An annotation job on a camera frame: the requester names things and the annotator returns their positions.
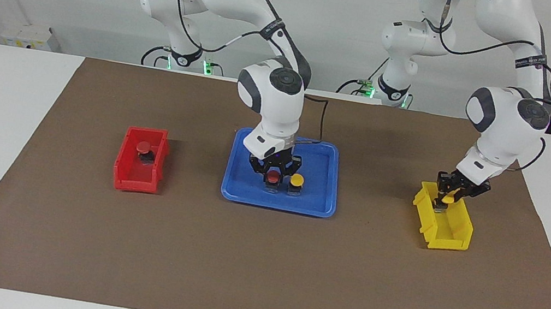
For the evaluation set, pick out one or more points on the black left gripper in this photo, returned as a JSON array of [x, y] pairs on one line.
[[472, 187]]

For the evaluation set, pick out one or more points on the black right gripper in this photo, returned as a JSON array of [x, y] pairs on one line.
[[274, 161]]

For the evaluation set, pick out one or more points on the yellow push button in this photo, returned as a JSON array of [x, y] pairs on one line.
[[449, 200], [297, 180]]

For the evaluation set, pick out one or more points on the red push button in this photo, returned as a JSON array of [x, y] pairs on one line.
[[273, 178], [144, 146]]

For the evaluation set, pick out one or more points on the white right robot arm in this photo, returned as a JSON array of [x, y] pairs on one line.
[[273, 99]]

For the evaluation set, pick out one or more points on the yellow plastic bin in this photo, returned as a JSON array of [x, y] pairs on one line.
[[449, 229]]

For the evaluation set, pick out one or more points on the blue plastic tray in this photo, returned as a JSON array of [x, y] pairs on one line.
[[319, 194]]

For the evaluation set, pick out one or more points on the brown paper table mat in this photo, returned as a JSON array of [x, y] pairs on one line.
[[258, 262]]

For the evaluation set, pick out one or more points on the red plastic bin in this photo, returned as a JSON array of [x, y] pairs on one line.
[[136, 177]]

